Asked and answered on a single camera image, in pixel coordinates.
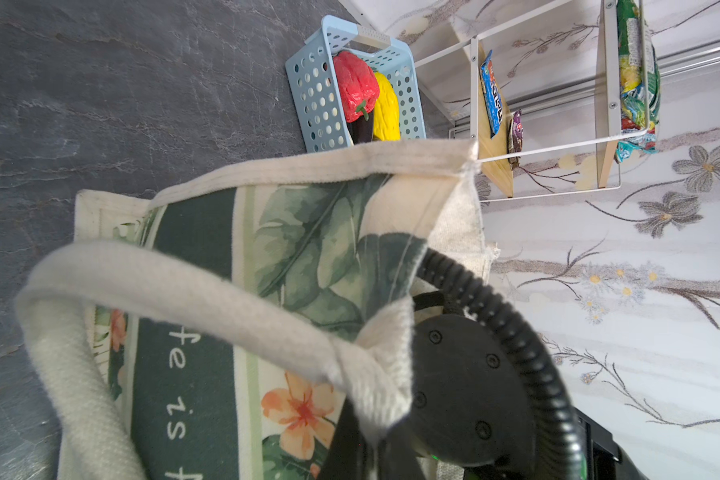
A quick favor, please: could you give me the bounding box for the blue candy bag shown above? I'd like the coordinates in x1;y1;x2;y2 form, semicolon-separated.
479;50;504;137

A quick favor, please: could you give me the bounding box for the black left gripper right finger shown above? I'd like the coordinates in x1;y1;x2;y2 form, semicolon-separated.
377;422;425;480

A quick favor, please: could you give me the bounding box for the canvas tote bag floral print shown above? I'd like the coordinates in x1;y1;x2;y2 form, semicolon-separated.
15;140;494;479

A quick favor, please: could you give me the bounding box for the black corrugated cable hose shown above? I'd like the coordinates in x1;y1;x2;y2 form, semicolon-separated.
416;247;589;480

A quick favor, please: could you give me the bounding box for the teal snack packet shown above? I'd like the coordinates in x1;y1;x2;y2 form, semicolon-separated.
615;129;657;163

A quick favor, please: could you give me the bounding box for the blue plastic basket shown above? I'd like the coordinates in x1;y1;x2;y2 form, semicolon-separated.
285;15;426;152

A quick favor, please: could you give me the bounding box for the white wire wooden shelf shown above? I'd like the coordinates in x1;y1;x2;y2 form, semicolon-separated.
415;1;647;203

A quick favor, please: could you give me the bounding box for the green snack packet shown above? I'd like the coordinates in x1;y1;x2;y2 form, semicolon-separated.
616;1;661;135

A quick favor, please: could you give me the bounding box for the purple candy bag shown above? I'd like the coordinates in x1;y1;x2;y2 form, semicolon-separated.
507;110;524;170

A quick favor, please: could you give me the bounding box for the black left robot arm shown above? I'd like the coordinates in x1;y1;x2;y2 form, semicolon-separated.
313;291;539;479

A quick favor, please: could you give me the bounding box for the yellow squash toy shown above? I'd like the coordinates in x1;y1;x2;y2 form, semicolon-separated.
373;72;401;141

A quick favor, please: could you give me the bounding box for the red bell pepper toy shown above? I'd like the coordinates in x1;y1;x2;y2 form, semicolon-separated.
333;51;379;123

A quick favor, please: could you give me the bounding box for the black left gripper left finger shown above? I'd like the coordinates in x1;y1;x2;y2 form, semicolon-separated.
317;400;372;480

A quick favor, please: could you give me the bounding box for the dark eggplant toy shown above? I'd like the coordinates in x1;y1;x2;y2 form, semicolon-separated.
347;114;374;145

